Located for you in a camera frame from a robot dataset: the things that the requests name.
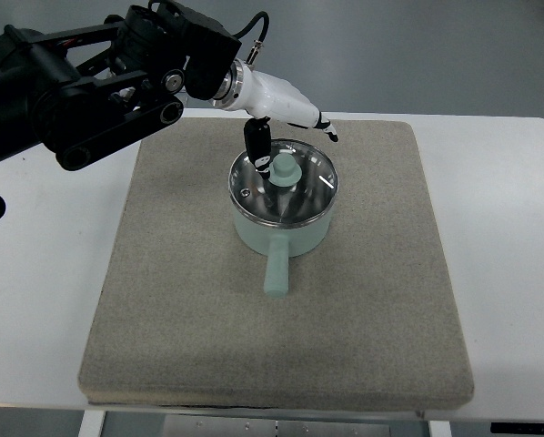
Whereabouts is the mint green saucepan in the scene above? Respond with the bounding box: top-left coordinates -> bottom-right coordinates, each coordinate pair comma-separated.
232,203 -> 335,298

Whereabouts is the glass lid green knob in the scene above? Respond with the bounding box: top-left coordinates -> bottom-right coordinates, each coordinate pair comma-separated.
228,139 -> 338,229

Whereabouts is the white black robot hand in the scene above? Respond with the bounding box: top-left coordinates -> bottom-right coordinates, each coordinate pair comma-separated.
212,59 -> 338,179

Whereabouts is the grey felt mat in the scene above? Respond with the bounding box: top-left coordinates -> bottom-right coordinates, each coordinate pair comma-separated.
77,118 -> 475,412

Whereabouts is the black bar bottom right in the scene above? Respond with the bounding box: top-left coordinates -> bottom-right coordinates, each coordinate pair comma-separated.
490,422 -> 544,435

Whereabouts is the metal bracket under table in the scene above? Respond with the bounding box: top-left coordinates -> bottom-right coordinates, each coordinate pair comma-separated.
162,415 -> 391,437

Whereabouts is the white table leg right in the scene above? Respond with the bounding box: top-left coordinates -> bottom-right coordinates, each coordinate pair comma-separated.
428,421 -> 452,437

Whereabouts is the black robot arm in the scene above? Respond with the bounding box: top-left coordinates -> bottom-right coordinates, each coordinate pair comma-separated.
0,1 -> 241,171

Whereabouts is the white table leg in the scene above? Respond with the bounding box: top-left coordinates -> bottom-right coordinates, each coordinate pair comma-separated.
77,410 -> 106,437
428,421 -> 452,437

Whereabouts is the white table leg left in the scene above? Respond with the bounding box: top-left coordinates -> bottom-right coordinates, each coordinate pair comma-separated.
77,410 -> 106,437

